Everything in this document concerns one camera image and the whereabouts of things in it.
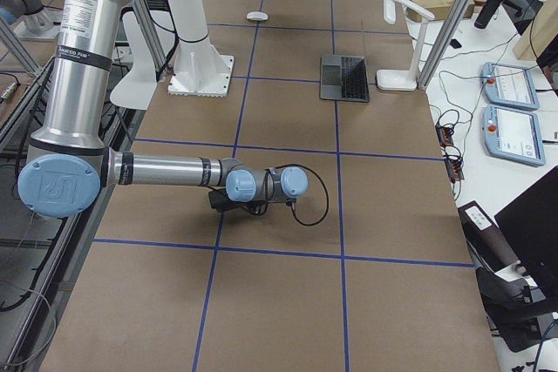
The white computer mouse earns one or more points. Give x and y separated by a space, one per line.
257 16

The grey laptop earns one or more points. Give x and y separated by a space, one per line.
344 78

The black mouse pad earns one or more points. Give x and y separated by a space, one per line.
219 201

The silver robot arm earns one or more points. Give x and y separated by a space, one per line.
70 159

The cardboard box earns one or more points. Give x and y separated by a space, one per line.
439 8

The black water bottle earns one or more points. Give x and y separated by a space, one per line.
486 13

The upper blue teach pendant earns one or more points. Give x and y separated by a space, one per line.
509 85

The blue teach pendant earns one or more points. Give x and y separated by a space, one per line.
509 85
513 134

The small orange circuit board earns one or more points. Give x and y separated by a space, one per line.
451 154

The lower blue teach pendant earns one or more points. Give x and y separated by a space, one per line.
513 134

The black monitor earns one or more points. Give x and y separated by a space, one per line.
529 224

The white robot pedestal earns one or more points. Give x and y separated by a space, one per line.
199 69

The aluminium frame post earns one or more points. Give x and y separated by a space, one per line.
441 42

